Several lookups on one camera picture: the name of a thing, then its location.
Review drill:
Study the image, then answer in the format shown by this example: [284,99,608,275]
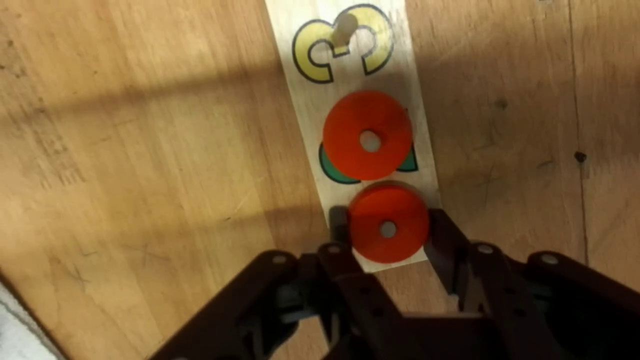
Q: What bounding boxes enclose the orange ring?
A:
[347,180,432,265]
[322,91,414,183]

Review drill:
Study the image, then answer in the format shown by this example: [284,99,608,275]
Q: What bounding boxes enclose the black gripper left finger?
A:
[148,204,402,360]

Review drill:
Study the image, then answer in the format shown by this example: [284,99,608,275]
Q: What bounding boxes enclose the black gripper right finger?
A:
[424,207,640,360]

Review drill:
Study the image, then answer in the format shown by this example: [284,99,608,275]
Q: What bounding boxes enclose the white wooden peg board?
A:
[263,0,445,275]

